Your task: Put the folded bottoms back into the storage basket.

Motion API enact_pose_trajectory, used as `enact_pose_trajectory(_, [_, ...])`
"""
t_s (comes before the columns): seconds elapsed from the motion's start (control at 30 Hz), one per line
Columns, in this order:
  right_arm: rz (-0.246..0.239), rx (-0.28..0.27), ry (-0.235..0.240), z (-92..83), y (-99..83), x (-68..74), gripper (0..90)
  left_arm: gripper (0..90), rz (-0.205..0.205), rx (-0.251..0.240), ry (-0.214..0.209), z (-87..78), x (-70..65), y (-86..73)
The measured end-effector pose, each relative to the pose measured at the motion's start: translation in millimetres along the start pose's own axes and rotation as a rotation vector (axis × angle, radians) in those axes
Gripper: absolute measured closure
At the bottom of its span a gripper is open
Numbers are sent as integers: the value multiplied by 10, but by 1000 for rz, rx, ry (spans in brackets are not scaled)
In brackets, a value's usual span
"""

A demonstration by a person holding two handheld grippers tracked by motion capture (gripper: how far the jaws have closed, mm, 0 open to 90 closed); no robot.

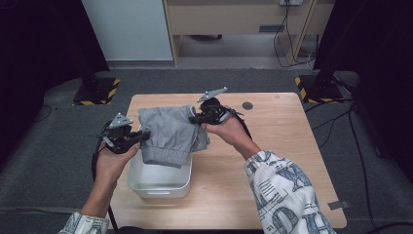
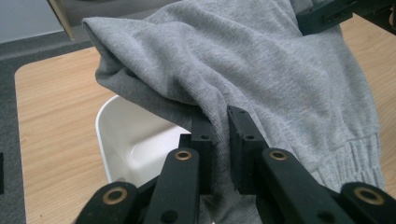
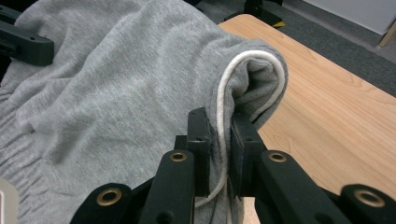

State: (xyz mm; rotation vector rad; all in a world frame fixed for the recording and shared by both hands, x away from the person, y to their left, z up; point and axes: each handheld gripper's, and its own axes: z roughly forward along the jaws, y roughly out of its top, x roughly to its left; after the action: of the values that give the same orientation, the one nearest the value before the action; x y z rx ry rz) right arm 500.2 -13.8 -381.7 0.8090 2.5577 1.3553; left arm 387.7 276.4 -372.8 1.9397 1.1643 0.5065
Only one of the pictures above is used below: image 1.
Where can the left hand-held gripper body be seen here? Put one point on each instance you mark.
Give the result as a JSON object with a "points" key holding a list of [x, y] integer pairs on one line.
{"points": [[118, 139]]}

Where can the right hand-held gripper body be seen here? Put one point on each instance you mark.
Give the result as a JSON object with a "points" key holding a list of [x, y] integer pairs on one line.
{"points": [[212, 112]]}

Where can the grey shorts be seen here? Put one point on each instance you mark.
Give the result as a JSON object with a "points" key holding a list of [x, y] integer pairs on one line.
{"points": [[168, 133]]}

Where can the white plastic bin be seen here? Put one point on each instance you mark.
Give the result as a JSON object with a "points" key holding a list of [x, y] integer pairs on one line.
{"points": [[159, 182]]}

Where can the person's right hand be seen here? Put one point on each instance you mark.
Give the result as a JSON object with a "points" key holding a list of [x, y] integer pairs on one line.
{"points": [[230, 131]]}

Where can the person's left hand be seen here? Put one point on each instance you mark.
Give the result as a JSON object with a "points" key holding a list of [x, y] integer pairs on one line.
{"points": [[110, 169]]}

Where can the round black table grommet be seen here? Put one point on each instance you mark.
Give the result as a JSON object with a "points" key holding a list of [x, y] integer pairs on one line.
{"points": [[247, 105]]}

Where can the black stand with striped base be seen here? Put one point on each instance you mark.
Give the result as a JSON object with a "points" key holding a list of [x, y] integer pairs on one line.
{"points": [[319, 89], [97, 91]]}

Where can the dark rounded object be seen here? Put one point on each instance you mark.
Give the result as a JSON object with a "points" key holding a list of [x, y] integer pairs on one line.
{"points": [[131, 230]]}

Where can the white cabinet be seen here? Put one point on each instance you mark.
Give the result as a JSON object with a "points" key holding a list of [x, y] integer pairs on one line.
{"points": [[130, 29]]}

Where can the black curtain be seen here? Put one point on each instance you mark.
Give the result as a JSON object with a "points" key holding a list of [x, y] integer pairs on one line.
{"points": [[383, 48], [39, 48]]}

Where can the white power strip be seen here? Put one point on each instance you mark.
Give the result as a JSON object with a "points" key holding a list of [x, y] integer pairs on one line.
{"points": [[292, 2]]}

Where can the grey tape piece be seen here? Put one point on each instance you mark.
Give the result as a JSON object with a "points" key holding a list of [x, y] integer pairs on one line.
{"points": [[339, 204]]}

